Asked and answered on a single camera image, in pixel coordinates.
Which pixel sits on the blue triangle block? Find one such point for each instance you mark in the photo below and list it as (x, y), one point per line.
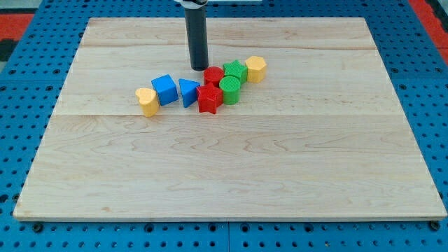
(188, 91)

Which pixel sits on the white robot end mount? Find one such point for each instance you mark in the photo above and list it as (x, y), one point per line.
(192, 4)

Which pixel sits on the light wooden board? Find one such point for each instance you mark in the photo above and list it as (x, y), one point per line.
(322, 138)

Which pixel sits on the red cylinder block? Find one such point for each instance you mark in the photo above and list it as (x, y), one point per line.
(213, 75)

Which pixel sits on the green star block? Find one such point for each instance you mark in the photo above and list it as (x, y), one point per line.
(237, 70)

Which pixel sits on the yellow heart block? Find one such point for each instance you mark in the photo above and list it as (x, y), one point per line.
(148, 101)

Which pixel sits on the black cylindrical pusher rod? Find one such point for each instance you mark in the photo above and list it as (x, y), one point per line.
(196, 27)

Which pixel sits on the green cylinder block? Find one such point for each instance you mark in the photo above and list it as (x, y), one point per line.
(231, 87)

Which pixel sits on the blue cube block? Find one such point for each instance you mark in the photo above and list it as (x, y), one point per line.
(166, 89)

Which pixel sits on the yellow hexagon block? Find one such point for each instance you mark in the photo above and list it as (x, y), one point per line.
(257, 68)

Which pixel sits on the red star block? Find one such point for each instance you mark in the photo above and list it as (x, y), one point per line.
(209, 98)

